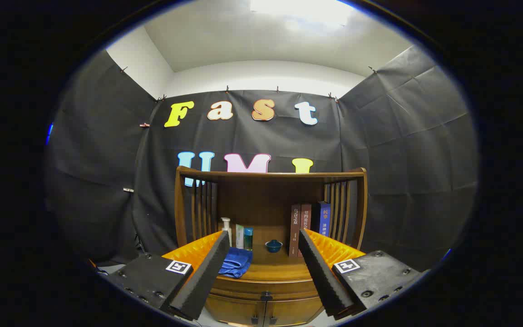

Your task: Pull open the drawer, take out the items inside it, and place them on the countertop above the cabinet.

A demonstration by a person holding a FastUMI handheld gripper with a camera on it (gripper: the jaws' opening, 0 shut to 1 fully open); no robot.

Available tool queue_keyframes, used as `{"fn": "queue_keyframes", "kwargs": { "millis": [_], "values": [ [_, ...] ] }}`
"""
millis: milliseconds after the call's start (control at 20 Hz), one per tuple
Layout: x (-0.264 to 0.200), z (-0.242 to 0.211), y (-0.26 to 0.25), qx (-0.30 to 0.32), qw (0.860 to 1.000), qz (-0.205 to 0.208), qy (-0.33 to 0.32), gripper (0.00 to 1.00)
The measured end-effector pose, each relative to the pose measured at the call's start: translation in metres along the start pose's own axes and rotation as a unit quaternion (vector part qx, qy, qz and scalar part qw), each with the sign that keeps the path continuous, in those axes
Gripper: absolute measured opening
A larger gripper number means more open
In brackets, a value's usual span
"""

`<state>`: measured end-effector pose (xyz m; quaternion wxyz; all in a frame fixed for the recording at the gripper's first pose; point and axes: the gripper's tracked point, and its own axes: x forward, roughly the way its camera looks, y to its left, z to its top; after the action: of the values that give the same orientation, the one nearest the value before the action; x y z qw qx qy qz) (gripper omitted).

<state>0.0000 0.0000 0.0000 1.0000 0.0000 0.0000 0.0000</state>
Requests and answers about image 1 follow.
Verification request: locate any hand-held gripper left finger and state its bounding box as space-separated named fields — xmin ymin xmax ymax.
xmin=105 ymin=229 xmax=231 ymax=322

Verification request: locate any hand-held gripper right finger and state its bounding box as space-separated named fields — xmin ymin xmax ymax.
xmin=298 ymin=228 xmax=425 ymax=321

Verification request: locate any wooden drawer with black knob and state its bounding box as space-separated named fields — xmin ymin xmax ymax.
xmin=208 ymin=276 xmax=323 ymax=304

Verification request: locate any wooden cabinet door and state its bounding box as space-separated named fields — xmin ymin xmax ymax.
xmin=265 ymin=302 xmax=325 ymax=327
xmin=204 ymin=293 xmax=262 ymax=326

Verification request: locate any wooden countertop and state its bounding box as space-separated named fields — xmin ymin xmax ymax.
xmin=216 ymin=236 xmax=321 ymax=282

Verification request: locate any wooden cabinet with slatted hutch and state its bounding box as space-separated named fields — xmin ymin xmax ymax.
xmin=174 ymin=166 xmax=368 ymax=327

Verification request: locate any folded blue towel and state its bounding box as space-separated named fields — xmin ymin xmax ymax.
xmin=218 ymin=247 xmax=253 ymax=278

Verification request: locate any white pump bottle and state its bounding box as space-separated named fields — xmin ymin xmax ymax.
xmin=221 ymin=217 xmax=233 ymax=248

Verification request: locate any dark brown book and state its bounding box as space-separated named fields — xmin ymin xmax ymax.
xmin=289 ymin=204 xmax=301 ymax=258

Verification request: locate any blue book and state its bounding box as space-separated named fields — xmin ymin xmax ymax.
xmin=311 ymin=201 xmax=331 ymax=237

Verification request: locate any reddish brown book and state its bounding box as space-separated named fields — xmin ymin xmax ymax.
xmin=299 ymin=203 xmax=312 ymax=237

